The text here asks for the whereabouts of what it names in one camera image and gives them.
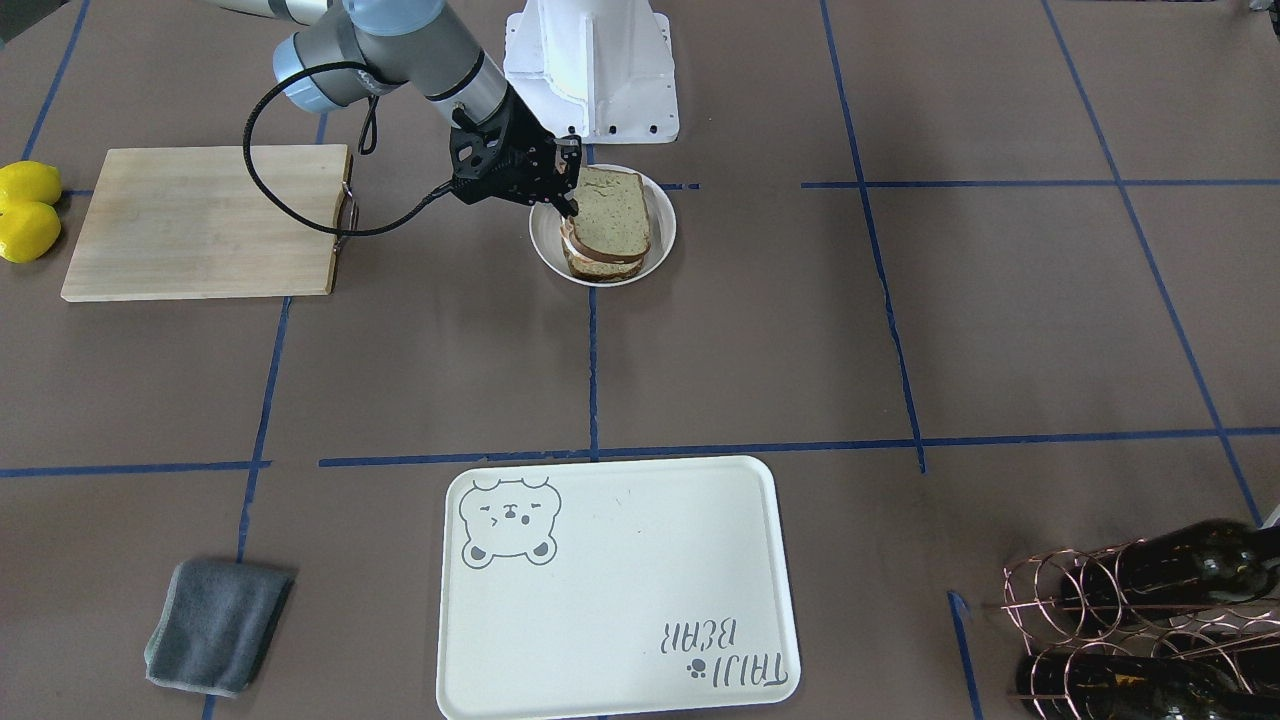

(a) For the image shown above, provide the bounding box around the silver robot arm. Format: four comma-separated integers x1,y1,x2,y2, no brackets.
223,1,582,218

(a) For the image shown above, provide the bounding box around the bread slice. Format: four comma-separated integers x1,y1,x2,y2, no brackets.
563,167,652,263
562,243,644,283

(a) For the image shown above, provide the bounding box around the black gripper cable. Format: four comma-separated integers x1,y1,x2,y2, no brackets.
242,61,461,238

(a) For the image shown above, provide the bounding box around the wooden cutting board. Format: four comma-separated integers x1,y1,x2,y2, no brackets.
61,143,349,304

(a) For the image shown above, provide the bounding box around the dark wine bottle lower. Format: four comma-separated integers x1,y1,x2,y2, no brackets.
1009,643,1279,719

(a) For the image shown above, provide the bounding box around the white round plate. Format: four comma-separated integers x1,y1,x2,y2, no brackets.
527,163,685,288

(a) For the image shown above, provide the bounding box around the grey folded cloth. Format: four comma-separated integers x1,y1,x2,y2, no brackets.
143,559,294,698

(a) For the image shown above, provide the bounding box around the copper wire bottle rack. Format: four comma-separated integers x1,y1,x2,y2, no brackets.
1001,520,1277,719

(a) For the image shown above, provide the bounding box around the dark wine bottle upper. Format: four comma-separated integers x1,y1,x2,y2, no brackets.
1057,519,1279,634

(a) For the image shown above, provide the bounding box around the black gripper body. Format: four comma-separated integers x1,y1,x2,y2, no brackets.
451,88,582,208

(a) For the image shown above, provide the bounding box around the yellow lemon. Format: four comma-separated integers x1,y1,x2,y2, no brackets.
1,160,63,214
1,201,61,264

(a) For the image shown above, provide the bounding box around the dark wine bottle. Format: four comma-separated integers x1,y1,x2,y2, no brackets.
1057,519,1279,634
1009,643,1279,719

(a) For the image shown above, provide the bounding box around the cream bear tray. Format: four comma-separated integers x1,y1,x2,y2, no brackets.
435,455,803,719

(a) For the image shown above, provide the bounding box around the yellow lemon lower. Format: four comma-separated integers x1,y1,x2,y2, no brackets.
1,201,61,264

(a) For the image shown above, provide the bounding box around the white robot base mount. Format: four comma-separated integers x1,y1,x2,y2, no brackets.
502,1,681,145

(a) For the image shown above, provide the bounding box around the yellow lemon upper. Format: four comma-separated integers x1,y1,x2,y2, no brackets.
1,160,63,214

